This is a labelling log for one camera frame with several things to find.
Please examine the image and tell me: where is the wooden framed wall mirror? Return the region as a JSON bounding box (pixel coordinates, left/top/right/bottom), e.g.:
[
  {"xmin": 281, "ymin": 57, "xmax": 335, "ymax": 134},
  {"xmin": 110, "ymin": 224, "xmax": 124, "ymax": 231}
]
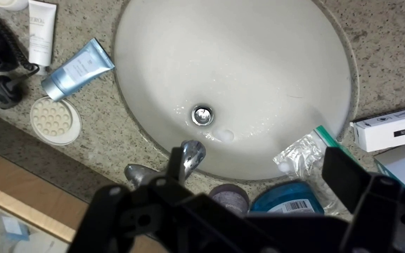
[{"xmin": 0, "ymin": 145, "xmax": 166, "ymax": 253}]

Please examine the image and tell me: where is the chrome faucet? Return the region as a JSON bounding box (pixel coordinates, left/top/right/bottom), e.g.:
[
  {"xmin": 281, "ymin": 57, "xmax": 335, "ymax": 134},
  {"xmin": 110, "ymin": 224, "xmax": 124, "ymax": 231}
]
[{"xmin": 124, "ymin": 140, "xmax": 208, "ymax": 189}]

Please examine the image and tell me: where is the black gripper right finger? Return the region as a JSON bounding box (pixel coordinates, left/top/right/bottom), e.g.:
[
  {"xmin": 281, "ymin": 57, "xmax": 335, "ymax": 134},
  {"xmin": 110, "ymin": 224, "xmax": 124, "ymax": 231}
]
[{"xmin": 322, "ymin": 147, "xmax": 405, "ymax": 253}]

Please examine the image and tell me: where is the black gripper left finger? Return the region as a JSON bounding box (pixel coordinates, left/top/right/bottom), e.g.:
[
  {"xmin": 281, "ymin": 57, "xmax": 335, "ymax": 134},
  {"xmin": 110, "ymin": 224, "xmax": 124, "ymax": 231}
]
[{"xmin": 67, "ymin": 147, "xmax": 200, "ymax": 253}]

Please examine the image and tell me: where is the white box black label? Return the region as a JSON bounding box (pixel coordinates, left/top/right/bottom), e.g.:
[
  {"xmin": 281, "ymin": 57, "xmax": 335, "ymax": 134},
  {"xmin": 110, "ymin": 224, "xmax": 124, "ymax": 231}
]
[{"xmin": 349, "ymin": 103, "xmax": 405, "ymax": 154}]

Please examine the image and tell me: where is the round white dimpled disc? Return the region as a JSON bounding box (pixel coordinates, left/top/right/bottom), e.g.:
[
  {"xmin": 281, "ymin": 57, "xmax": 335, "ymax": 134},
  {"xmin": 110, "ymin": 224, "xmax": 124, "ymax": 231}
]
[{"xmin": 28, "ymin": 98, "xmax": 83, "ymax": 147}]

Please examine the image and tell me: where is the clear pump soap bottle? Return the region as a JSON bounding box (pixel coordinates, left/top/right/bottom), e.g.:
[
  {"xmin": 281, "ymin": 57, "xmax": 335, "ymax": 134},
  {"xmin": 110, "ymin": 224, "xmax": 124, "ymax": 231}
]
[{"xmin": 208, "ymin": 183, "xmax": 250, "ymax": 217}]

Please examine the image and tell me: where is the chrome sink drain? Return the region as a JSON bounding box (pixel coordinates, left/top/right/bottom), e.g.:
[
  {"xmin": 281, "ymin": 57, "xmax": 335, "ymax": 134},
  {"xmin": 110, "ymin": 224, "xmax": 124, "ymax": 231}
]
[{"xmin": 190, "ymin": 103, "xmax": 216, "ymax": 127}]

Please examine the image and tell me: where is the clear plastic bag green edge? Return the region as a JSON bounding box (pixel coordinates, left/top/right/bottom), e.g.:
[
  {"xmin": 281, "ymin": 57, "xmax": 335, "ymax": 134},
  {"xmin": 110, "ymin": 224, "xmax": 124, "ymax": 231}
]
[{"xmin": 271, "ymin": 126, "xmax": 354, "ymax": 182}]

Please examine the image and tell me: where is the blue cosmetic tube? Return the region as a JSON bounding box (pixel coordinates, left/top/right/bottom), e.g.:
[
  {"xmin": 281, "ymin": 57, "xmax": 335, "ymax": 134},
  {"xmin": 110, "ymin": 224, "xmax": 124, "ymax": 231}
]
[{"xmin": 39, "ymin": 37, "xmax": 117, "ymax": 103}]

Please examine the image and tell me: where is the small round white container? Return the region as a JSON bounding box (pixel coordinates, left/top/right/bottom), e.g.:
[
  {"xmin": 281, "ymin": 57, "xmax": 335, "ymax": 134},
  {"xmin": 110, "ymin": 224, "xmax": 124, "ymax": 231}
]
[{"xmin": 0, "ymin": 0, "xmax": 29, "ymax": 12}]

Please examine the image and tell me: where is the white cosmetic tube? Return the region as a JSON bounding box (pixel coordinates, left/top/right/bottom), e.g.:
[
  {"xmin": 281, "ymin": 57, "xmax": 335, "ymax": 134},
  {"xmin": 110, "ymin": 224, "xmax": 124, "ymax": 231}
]
[{"xmin": 25, "ymin": 0, "xmax": 59, "ymax": 68}]

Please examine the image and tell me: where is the white oval sink basin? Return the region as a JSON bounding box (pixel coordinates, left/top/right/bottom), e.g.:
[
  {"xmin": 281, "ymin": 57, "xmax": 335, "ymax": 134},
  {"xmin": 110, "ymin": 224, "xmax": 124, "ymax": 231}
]
[{"xmin": 111, "ymin": 0, "xmax": 360, "ymax": 183}]

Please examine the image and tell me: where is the blue mouthwash bottle black cap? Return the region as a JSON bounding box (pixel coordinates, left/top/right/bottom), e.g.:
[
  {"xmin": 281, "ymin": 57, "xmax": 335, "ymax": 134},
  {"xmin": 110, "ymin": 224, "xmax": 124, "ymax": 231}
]
[{"xmin": 249, "ymin": 181, "xmax": 326, "ymax": 217}]

